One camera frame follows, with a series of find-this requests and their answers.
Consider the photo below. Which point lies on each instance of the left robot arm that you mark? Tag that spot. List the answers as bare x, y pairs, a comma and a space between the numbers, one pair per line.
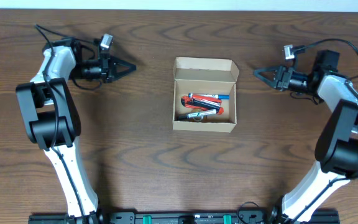
52, 121

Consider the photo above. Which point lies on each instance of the clear tape roll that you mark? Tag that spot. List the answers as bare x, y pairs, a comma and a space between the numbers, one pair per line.
197, 118

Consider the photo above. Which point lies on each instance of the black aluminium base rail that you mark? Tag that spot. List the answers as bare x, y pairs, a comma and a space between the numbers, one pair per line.
243, 216

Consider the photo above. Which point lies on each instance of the black green whiteboard marker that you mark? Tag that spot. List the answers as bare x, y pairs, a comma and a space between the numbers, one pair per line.
199, 114

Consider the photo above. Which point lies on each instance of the orange utility knife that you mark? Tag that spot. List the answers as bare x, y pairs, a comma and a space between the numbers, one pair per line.
186, 102

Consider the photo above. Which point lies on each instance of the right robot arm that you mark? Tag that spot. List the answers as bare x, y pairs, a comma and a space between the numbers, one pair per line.
336, 150

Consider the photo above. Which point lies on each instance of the cardboard box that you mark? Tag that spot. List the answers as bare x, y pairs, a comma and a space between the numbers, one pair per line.
205, 76

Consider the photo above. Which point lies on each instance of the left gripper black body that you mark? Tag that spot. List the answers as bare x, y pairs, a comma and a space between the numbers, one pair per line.
104, 61

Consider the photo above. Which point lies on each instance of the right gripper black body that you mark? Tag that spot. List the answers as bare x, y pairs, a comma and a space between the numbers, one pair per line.
284, 76

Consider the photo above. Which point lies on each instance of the blue whiteboard marker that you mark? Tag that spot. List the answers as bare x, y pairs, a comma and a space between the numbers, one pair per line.
216, 96

